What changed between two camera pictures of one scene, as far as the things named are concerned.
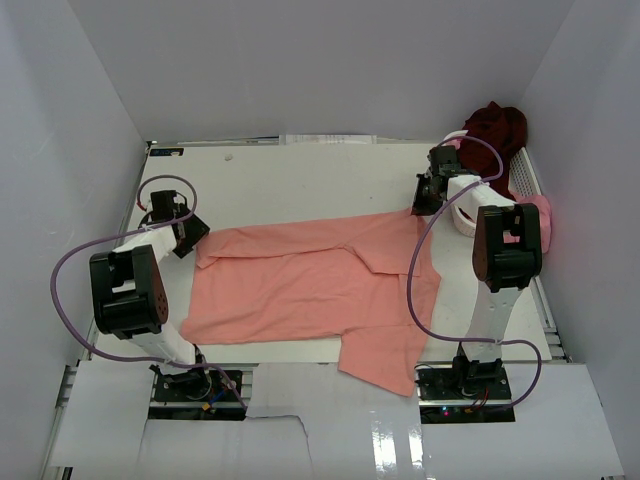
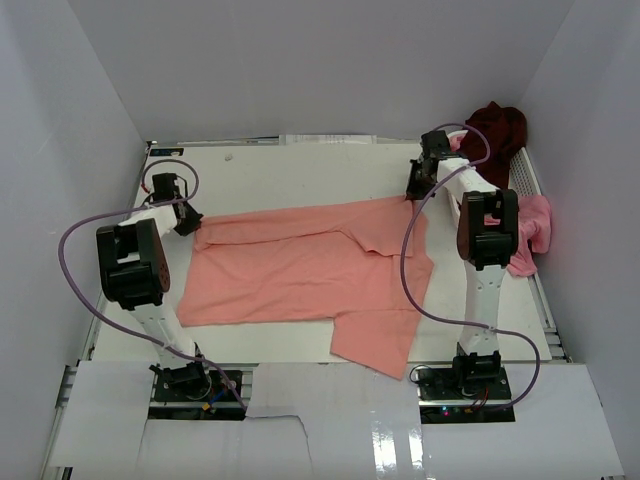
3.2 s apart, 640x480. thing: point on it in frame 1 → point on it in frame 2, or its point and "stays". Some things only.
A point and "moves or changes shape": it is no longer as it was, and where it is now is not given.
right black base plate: x=470 y=382 stays
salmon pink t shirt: x=363 y=280 moves or changes shape
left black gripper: x=197 y=230 → x=192 y=223
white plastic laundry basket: x=522 y=182 stays
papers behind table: x=328 y=139 stays
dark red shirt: x=506 y=126 stays
